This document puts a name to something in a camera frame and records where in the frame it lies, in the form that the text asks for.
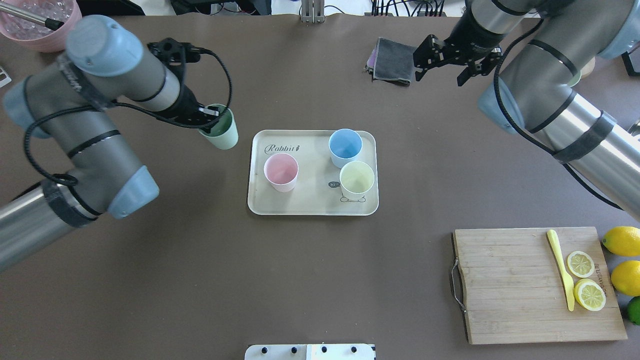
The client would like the green bowl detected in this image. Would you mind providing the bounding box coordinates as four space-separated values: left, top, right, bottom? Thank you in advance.
567 70 582 88

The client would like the lower whole lemon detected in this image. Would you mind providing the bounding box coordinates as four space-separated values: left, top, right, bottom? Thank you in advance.
601 226 640 257

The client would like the blue cup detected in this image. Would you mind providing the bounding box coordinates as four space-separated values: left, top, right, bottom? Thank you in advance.
327 129 363 169

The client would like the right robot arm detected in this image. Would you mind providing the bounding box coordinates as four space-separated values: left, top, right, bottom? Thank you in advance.
413 0 640 219

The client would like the upper lemon slice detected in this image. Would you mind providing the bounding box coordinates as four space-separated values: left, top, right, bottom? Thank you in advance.
566 250 595 279

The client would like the pink bowl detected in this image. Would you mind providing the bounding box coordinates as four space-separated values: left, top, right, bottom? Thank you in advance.
1 0 82 53

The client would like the wooden cup stand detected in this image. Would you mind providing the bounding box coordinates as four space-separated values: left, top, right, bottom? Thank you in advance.
580 0 640 78

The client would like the pink folded cloth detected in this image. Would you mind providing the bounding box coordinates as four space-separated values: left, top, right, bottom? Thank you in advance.
365 46 378 75

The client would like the wooden cutting board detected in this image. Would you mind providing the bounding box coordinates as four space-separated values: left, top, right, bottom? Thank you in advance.
451 227 627 346

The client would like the upper whole lemon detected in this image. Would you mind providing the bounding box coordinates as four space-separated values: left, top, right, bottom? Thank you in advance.
610 260 640 297

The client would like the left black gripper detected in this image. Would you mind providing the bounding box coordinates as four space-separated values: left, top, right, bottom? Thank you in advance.
157 86 220 128

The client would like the metal tube in bowl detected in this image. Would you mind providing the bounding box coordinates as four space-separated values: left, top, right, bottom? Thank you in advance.
0 1 66 31

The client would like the beige rabbit tray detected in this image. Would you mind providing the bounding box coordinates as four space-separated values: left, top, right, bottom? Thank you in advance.
247 129 379 216

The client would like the pale yellow cup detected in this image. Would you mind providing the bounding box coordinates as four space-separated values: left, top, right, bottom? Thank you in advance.
339 161 375 201

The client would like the whole lemon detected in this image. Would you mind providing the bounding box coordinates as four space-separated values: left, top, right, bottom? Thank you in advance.
610 260 640 297
601 226 640 257

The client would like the yellow plastic knife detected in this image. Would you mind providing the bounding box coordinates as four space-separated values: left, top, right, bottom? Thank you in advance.
546 228 576 312

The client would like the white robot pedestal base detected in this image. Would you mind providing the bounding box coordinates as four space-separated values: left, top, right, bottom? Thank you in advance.
244 342 377 360

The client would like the lower lemon slice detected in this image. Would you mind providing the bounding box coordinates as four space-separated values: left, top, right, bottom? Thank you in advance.
573 278 607 312

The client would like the grey folded cloth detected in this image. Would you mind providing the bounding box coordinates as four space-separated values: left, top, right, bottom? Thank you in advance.
372 38 416 87

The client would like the green cup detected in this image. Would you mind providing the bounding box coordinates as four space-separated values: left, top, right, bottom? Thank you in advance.
198 104 239 150

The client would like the aluminium frame post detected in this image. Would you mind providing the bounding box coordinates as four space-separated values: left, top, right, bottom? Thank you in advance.
300 0 326 24

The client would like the pink cup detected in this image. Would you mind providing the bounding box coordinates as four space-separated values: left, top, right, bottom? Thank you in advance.
263 153 300 193

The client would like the lemon slice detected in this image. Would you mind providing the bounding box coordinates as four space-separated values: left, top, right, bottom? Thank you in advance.
566 250 595 279
573 278 607 312

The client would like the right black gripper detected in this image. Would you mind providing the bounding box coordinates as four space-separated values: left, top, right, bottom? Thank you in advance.
413 11 505 87

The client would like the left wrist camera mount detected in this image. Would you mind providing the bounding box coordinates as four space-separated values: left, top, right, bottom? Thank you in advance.
146 38 202 65

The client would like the green lime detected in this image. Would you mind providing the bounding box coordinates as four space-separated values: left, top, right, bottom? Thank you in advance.
626 296 640 326

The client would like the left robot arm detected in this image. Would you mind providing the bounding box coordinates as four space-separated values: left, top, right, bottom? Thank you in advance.
0 14 222 271

